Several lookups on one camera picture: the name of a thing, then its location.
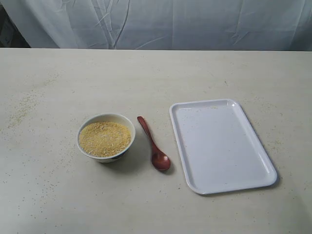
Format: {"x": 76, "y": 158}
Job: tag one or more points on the brown wooden spoon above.
{"x": 158, "y": 159}

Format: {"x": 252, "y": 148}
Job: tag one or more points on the yellow grain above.
{"x": 104, "y": 139}

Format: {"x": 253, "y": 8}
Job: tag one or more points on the white ceramic bowl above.
{"x": 110, "y": 117}

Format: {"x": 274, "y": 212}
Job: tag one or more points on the white rectangular plastic tray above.
{"x": 219, "y": 150}

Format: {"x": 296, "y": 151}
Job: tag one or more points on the white backdrop cloth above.
{"x": 279, "y": 25}

